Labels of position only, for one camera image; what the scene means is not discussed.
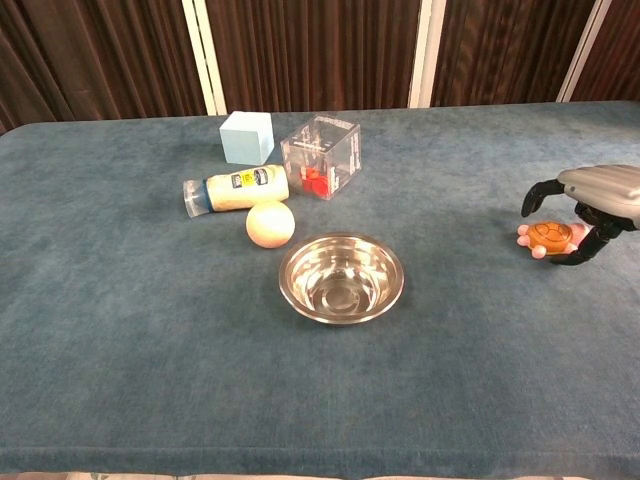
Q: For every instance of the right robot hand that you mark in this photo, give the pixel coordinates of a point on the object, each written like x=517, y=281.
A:
x=595, y=210

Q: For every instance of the orange turtle toy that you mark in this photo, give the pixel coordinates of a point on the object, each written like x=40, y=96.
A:
x=550, y=239

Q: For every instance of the mayonnaise bottle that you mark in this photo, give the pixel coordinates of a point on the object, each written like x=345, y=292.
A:
x=240, y=189

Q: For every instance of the stainless steel bowl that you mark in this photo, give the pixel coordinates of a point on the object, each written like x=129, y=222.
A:
x=341, y=277

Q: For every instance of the clear plastic box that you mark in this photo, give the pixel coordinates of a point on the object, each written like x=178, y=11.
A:
x=321, y=157

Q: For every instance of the blue tablecloth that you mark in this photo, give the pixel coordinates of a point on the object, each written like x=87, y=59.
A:
x=320, y=295

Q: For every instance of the dark wooden slat screen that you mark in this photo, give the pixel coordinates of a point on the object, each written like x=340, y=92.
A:
x=320, y=55

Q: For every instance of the cream ball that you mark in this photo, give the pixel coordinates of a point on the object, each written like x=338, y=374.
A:
x=270, y=224

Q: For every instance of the light blue foam cube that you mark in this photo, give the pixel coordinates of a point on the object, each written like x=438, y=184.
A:
x=247, y=137

